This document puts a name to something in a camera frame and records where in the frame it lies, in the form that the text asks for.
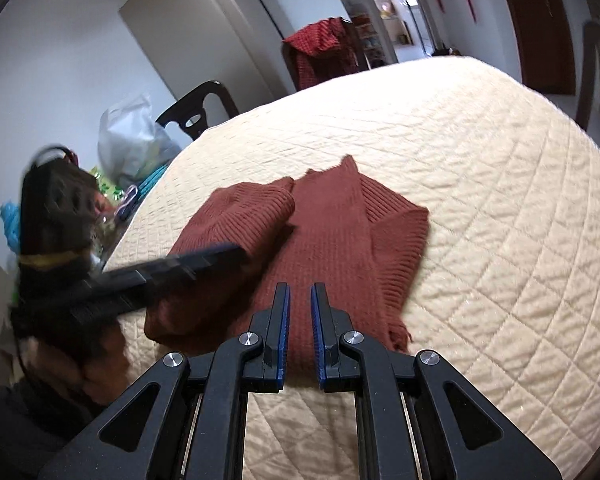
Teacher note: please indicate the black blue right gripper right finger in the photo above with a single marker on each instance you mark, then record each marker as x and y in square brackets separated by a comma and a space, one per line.
[416, 416]

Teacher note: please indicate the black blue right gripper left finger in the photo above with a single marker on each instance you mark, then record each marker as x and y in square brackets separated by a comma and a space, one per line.
[184, 418]

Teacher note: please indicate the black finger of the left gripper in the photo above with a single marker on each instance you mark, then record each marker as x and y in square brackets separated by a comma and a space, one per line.
[137, 287]

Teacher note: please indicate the rust red knit sweater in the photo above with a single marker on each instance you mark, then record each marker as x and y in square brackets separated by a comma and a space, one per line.
[337, 227]

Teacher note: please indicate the person's left hand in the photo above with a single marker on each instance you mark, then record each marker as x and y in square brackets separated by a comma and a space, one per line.
[102, 378]

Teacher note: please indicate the blue plastic container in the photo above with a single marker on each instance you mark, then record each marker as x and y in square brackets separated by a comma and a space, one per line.
[10, 216]

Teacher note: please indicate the green patterned box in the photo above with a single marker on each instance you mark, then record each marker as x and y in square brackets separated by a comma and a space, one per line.
[112, 192]

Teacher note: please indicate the white plastic bag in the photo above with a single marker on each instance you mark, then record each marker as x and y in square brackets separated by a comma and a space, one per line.
[131, 145]

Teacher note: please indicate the beige quilted bed cover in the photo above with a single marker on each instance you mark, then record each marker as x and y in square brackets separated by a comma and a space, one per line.
[509, 288]

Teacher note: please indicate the black wooden chair left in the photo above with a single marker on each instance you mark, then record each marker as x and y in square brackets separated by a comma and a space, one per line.
[189, 112]

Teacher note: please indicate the grey wardrobe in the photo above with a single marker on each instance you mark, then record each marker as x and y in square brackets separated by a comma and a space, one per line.
[232, 41]

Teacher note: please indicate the chair with red garment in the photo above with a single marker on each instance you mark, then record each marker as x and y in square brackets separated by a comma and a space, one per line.
[355, 45]

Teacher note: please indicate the dark chair right side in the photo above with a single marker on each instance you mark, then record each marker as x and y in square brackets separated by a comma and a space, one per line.
[590, 74]

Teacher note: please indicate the dark wooden door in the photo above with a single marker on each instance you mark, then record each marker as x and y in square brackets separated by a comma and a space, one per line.
[544, 45]

